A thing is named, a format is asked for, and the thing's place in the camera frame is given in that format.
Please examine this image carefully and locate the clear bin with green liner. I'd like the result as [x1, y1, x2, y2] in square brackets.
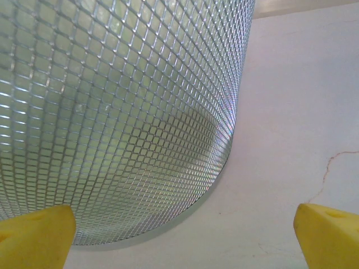
[0, 0, 256, 252]

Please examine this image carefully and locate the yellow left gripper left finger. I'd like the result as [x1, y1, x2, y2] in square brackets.
[0, 204, 77, 269]

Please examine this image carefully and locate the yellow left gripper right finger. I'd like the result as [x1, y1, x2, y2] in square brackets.
[293, 203, 359, 269]

